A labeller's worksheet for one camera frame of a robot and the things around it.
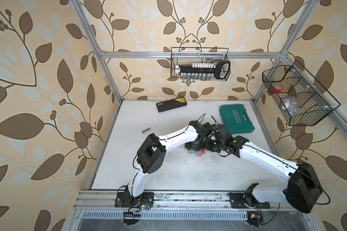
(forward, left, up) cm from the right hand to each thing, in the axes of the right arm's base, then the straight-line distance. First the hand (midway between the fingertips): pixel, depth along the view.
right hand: (201, 145), depth 83 cm
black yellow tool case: (+42, +18, -8) cm, 46 cm away
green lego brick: (-2, +6, -3) cm, 7 cm away
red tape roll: (+23, -44, +22) cm, 54 cm away
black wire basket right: (+11, -51, +23) cm, 57 cm away
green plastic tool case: (+23, -29, -6) cm, 37 cm away
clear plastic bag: (+7, -43, +23) cm, 49 cm away
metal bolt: (+18, +38, -10) cm, 43 cm away
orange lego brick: (-2, -1, -4) cm, 5 cm away
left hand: (0, +4, -3) cm, 5 cm away
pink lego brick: (-1, +1, -10) cm, 10 cm away
